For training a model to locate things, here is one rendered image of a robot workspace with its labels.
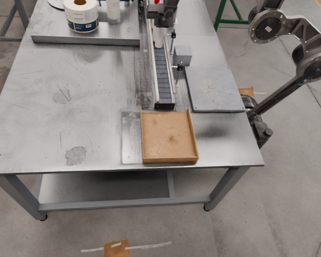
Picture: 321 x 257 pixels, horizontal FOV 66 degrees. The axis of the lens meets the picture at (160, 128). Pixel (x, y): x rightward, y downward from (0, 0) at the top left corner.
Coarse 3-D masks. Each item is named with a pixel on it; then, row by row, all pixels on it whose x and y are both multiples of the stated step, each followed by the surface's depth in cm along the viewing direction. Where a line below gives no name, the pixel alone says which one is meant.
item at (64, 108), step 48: (192, 0) 208; (48, 48) 153; (96, 48) 157; (144, 48) 163; (192, 48) 168; (0, 96) 127; (48, 96) 130; (96, 96) 134; (144, 96) 138; (0, 144) 111; (48, 144) 114; (96, 144) 116; (240, 144) 125
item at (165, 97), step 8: (152, 32) 166; (160, 48) 156; (160, 56) 152; (160, 64) 147; (160, 72) 143; (160, 80) 139; (168, 80) 140; (160, 88) 136; (168, 88) 136; (160, 96) 132; (168, 96) 133
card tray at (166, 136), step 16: (144, 112) 130; (160, 112) 132; (176, 112) 133; (144, 128) 124; (160, 128) 125; (176, 128) 126; (192, 128) 124; (144, 144) 119; (160, 144) 120; (176, 144) 121; (192, 144) 122; (144, 160) 112; (160, 160) 113; (176, 160) 114; (192, 160) 116
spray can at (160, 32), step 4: (156, 28) 147; (160, 28) 145; (164, 28) 146; (156, 32) 148; (160, 32) 147; (164, 32) 149; (156, 36) 150; (160, 36) 149; (156, 40) 152; (160, 40) 151; (156, 44) 154; (160, 44) 154
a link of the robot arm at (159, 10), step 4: (152, 4) 117; (156, 4) 117; (160, 4) 117; (148, 8) 116; (152, 8) 116; (156, 8) 117; (160, 8) 117; (148, 12) 117; (152, 12) 117; (156, 12) 117; (160, 12) 117; (168, 12) 113; (172, 12) 113; (148, 16) 119; (152, 16) 119; (156, 16) 119; (168, 16) 117
